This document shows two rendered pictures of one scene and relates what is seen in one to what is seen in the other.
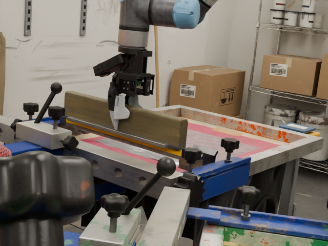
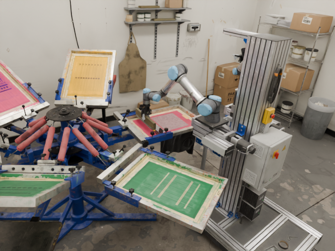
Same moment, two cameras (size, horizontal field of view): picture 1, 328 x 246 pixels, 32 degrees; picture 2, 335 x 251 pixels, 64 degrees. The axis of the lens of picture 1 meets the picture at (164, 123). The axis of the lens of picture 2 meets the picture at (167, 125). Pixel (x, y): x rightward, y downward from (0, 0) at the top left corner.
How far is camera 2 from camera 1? 164 cm
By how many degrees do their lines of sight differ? 24
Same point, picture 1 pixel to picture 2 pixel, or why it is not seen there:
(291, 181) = not seen: hidden behind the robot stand
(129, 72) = (145, 109)
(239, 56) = not seen: hidden behind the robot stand
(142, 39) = (147, 102)
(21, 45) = (152, 62)
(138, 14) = (145, 97)
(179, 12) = (153, 98)
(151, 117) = (149, 121)
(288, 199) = not seen: hidden behind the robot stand
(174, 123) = (152, 123)
